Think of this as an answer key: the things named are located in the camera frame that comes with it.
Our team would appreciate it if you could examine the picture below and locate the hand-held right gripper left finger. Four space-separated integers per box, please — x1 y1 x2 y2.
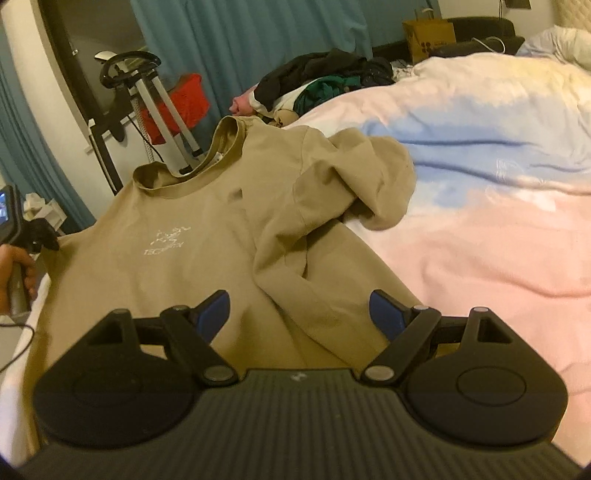
88 290 239 387

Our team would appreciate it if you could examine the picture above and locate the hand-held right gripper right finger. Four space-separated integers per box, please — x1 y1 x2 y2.
361 290 514 387

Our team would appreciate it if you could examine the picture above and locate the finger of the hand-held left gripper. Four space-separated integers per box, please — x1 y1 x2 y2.
28 220 61 253

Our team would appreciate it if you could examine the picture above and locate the tan t-shirt with white print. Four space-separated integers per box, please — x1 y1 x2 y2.
22 115 419 464

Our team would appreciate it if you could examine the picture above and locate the person's left hand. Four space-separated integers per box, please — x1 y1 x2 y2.
0 244 40 315

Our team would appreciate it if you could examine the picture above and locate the white crumpled paper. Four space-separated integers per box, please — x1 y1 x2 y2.
22 193 71 232

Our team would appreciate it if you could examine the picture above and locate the narrow blue curtain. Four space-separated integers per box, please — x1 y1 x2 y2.
0 60 95 236

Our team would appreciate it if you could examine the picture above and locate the white cabinet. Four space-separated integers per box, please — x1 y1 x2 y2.
87 115 155 195

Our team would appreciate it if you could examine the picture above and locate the pastel pink and blue blanket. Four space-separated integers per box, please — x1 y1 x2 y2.
0 58 591 464

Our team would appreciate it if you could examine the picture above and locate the silver tripod stand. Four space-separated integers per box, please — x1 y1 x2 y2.
95 52 205 175

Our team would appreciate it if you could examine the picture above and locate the red bag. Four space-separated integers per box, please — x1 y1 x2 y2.
140 74 211 145

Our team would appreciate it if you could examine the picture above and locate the pink garment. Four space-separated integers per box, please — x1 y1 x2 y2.
233 85 260 116

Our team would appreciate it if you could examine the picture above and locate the cream garment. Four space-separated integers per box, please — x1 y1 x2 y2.
249 88 305 127

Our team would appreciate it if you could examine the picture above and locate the green garment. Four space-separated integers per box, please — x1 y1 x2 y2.
295 76 366 114

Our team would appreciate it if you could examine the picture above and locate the black garment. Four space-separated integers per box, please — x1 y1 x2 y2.
255 48 397 106

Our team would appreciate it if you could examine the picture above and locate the wide blue curtain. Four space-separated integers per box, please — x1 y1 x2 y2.
129 0 441 136

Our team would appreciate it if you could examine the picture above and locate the brown paper bag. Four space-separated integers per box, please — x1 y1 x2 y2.
403 8 457 64

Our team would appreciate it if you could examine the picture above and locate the black sofa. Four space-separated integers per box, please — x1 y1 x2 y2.
372 17 527 63

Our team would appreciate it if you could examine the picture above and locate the white pillow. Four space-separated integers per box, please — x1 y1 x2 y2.
516 25 591 71

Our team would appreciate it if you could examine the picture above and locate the black cable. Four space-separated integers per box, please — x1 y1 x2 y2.
0 320 37 374

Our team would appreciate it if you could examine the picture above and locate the white cable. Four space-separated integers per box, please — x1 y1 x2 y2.
470 36 507 52

